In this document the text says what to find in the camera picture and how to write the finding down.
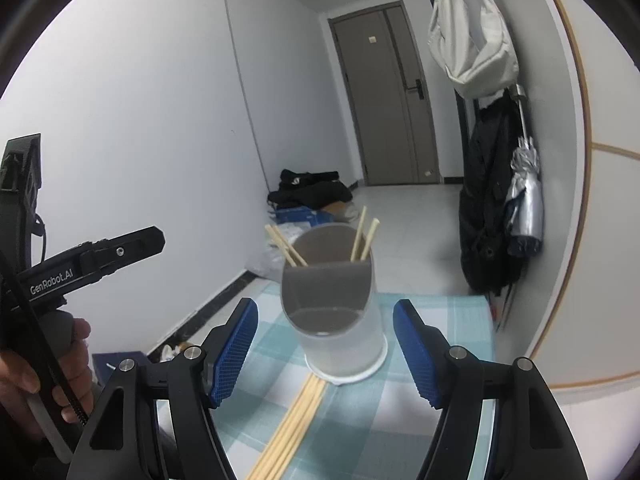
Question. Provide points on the person's left hand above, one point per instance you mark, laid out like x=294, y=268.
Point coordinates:
x=80, y=332

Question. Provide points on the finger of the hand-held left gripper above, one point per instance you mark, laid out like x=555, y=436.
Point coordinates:
x=132, y=246

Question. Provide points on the grey brown door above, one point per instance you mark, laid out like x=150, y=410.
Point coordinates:
x=385, y=110

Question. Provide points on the blue cardboard box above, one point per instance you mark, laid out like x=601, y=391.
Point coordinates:
x=300, y=215

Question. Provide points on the white crumpled wrapper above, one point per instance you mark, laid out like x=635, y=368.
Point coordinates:
x=172, y=352

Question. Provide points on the black clothing pile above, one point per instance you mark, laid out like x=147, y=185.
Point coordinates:
x=310, y=187

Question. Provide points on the silver folding umbrella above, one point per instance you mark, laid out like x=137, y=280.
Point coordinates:
x=527, y=205

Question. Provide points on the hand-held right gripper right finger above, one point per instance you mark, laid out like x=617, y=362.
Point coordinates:
x=415, y=355

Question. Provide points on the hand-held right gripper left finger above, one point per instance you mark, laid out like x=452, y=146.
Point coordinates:
x=232, y=355

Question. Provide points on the white cabinet with wood trim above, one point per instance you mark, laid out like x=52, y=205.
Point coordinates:
x=610, y=210

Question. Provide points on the teal plaid tablecloth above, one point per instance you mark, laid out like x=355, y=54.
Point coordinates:
x=360, y=425

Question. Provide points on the white shoulder bag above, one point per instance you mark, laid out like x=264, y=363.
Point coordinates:
x=470, y=45

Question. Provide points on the white grey utensil holder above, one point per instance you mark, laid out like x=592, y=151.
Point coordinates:
x=340, y=350

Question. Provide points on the brown cardboard box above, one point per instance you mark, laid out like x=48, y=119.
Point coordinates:
x=340, y=208

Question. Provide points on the black hanging coat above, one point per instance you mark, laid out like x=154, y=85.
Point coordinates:
x=485, y=210

